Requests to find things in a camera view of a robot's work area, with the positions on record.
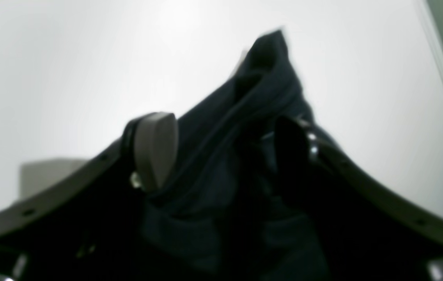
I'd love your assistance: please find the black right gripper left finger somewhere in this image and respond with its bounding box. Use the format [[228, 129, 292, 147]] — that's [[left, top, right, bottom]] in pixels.
[[0, 112, 179, 237]]

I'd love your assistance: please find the black T-shirt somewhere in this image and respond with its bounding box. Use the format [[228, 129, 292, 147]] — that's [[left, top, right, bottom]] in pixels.
[[129, 30, 332, 281]]

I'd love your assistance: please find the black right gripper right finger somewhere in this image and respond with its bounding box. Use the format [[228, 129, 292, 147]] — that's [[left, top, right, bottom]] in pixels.
[[275, 117, 443, 281]]

